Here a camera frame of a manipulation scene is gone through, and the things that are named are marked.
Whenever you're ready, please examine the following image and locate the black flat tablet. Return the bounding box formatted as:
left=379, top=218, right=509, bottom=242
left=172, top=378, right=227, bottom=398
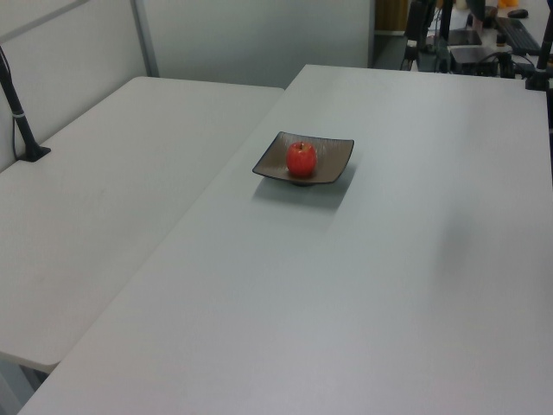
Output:
left=447, top=29, right=485, bottom=47

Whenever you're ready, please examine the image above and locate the black stand pole white band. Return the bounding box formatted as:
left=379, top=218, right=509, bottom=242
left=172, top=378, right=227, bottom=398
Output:
left=0, top=45, right=53, bottom=163

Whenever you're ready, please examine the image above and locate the red apple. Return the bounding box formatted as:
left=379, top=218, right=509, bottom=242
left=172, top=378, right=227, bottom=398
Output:
left=286, top=141, right=319, bottom=179

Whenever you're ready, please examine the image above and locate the black electronics box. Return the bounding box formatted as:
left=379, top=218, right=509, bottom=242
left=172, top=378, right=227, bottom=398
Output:
left=448, top=46, right=499, bottom=75

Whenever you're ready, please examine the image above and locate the black keyboard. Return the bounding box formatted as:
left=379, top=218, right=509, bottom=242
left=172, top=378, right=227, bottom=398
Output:
left=495, top=17, right=543, bottom=55

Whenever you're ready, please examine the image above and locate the square brown ceramic plate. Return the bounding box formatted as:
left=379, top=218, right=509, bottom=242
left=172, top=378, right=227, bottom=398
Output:
left=251, top=131, right=356, bottom=188

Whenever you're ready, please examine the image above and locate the black vertical pole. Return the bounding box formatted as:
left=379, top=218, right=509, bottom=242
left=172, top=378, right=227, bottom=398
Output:
left=436, top=0, right=455, bottom=73
left=401, top=0, right=429, bottom=72

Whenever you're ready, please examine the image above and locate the brown wooden cabinet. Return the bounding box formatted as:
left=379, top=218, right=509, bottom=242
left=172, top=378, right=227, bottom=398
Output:
left=373, top=0, right=410, bottom=36

